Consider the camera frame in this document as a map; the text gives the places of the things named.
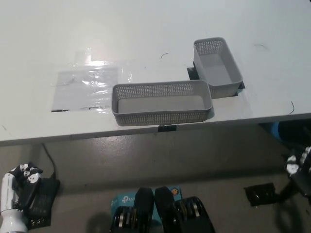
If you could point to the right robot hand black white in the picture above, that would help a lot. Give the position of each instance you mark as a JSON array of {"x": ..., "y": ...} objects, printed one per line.
[{"x": 302, "y": 174}]

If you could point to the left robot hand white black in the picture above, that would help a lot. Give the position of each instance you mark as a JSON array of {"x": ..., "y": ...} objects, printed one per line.
[{"x": 11, "y": 191}]

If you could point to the grey perforated plastic basket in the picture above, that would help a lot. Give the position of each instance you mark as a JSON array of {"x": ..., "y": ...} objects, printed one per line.
[
  {"x": 215, "y": 70},
  {"x": 158, "y": 104}
]

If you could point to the blue object under desk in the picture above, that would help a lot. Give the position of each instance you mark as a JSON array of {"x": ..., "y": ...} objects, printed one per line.
[{"x": 276, "y": 131}]

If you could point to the teal tp-link box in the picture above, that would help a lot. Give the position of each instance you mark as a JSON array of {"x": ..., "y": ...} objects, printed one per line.
[{"x": 121, "y": 200}]

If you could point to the black power adapter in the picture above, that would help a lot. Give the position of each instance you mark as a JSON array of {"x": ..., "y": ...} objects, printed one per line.
[{"x": 47, "y": 194}]

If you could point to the thin black tape strip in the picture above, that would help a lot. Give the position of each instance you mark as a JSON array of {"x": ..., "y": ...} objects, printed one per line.
[{"x": 60, "y": 110}]

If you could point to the plastic-covered white paper sheet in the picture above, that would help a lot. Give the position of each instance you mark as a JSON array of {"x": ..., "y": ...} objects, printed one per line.
[{"x": 80, "y": 94}]

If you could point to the small black table clip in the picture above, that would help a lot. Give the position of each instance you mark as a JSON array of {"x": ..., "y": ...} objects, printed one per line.
[{"x": 166, "y": 128}]

